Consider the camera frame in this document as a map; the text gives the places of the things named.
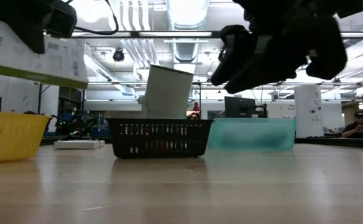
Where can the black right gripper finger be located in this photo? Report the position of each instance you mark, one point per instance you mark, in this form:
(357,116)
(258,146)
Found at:
(237,46)
(271,62)

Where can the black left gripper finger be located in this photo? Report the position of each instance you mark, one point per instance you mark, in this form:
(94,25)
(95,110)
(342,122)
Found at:
(34,39)

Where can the large white printed box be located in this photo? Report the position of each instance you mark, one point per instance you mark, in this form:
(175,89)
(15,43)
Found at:
(60,62)

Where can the white square pillar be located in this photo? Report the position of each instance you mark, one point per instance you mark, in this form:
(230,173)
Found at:
(309,109)

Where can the overhead beam with light strips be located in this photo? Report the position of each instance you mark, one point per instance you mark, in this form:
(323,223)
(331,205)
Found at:
(175,34)

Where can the person standing far off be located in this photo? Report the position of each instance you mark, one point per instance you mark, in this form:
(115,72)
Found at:
(196,109)

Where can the yellow slotted plastic basket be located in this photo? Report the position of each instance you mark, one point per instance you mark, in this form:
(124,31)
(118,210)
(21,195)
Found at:
(13,124)

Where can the person seated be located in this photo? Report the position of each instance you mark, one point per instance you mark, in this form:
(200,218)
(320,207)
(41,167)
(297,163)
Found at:
(355,127)

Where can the black slotted plastic basket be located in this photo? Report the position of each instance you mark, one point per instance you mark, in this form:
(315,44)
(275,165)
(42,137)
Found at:
(159,120)

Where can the small white printed box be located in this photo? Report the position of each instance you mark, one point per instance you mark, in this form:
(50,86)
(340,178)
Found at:
(76,144)

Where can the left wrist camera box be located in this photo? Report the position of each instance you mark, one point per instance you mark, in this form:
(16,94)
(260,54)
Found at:
(61,18)

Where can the black ceiling dome camera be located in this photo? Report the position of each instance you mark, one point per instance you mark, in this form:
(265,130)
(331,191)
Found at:
(118,55)

